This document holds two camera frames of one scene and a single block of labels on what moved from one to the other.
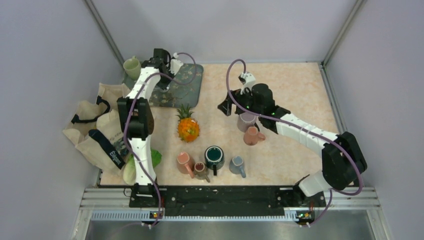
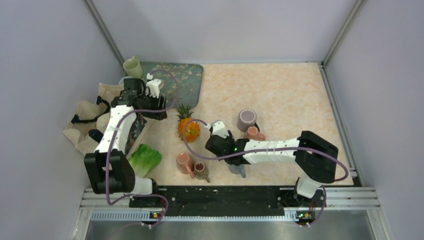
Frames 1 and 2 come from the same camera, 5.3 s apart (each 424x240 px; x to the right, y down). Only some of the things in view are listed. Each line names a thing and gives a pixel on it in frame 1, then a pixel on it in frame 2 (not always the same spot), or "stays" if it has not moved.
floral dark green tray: [177, 94] stays
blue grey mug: [235, 166] stays
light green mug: [132, 67] stays
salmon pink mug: [252, 136] stays
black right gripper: [226, 107] → [230, 137]
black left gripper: [164, 85] → [162, 103]
